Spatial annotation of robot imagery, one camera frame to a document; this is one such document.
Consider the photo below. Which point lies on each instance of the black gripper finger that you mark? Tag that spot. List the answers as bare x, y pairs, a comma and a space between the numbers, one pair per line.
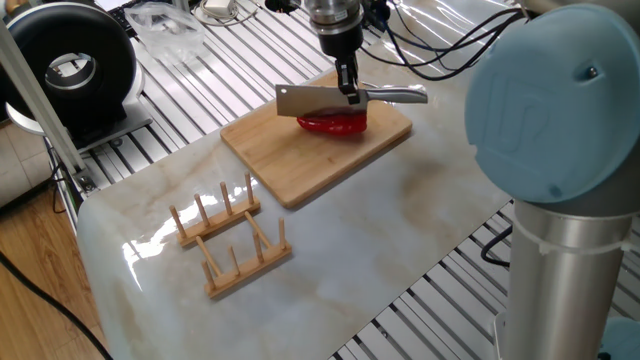
355, 65
346, 80

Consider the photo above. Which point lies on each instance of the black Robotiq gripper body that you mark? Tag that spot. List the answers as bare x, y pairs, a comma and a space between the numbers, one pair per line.
342, 42

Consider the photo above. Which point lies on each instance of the steel cleaver knife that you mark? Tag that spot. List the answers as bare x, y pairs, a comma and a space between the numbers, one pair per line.
310, 100

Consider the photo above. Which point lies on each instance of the red chili pepper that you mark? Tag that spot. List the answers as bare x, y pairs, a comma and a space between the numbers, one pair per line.
335, 125

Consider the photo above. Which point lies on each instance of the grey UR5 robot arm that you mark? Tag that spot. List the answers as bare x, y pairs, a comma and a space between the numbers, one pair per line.
550, 125

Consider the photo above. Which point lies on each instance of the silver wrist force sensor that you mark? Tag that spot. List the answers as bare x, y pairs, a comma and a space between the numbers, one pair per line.
332, 15

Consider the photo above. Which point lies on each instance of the black round cap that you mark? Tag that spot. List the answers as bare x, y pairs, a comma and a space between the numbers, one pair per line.
282, 5

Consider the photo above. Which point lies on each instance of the wooden cutting board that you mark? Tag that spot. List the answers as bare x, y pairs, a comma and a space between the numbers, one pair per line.
300, 160

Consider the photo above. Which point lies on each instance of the white power adapter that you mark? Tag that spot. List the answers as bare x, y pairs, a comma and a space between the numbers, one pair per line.
217, 6

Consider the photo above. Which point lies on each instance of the glossy marble pattern mat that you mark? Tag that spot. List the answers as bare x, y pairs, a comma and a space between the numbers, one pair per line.
350, 240

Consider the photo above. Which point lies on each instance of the clear plastic bag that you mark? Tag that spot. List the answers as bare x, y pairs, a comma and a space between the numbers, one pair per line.
165, 30

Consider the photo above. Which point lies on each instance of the wooden peg rack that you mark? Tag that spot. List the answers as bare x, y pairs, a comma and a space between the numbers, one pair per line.
240, 272

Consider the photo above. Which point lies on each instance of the black keyboard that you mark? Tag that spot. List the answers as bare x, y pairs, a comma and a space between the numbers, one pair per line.
120, 20

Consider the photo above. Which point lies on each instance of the black round fan device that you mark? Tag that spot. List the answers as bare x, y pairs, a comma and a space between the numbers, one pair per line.
30, 50

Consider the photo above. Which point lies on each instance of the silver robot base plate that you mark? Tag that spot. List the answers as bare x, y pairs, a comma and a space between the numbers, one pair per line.
498, 335

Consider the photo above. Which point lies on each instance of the aluminium frame post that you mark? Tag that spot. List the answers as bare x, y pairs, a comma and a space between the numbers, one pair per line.
40, 100

